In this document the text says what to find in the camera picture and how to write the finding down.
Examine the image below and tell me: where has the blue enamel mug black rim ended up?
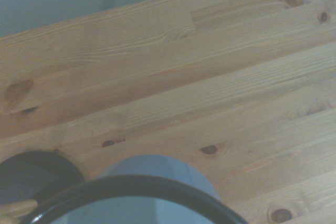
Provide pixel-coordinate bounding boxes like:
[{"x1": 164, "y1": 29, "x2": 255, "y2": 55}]
[{"x1": 22, "y1": 155, "x2": 249, "y2": 224}]

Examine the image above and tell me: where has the wooden mug tree black base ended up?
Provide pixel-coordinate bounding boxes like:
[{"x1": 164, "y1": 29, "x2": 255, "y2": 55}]
[{"x1": 0, "y1": 150, "x2": 85, "y2": 221}]

